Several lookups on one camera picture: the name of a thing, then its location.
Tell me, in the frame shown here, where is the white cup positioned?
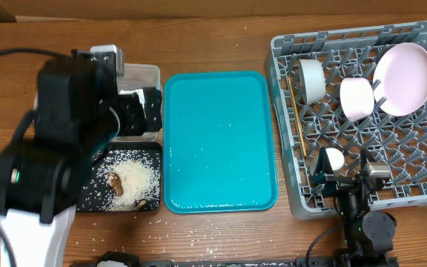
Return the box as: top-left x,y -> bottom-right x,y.
309,148 -> 345,176

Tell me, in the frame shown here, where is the wooden chopstick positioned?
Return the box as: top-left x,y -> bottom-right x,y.
287,75 -> 307,158

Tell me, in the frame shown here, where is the small pink bowl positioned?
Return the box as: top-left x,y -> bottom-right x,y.
340,78 -> 374,122

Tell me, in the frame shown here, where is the large white plate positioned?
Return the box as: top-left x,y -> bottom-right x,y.
373,42 -> 427,116

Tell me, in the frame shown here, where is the grey bowl with rice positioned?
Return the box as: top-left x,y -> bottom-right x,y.
299,59 -> 325,105

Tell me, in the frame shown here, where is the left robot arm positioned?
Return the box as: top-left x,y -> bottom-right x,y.
0,46 -> 162,266

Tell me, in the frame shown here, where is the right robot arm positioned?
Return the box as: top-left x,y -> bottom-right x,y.
305,148 -> 399,267

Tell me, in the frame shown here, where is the grey dishwasher rack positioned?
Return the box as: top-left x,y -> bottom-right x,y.
265,21 -> 427,220

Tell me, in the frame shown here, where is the clear plastic bin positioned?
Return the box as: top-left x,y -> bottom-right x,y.
34,60 -> 162,146

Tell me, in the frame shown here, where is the black plastic tray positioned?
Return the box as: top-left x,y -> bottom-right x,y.
76,142 -> 163,214

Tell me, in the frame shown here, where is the small brown food piece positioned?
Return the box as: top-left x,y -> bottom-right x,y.
136,200 -> 147,210

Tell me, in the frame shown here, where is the teal serving tray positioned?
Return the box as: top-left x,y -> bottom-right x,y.
163,70 -> 278,214

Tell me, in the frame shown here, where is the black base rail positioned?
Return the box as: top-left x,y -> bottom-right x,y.
68,250 -> 400,267

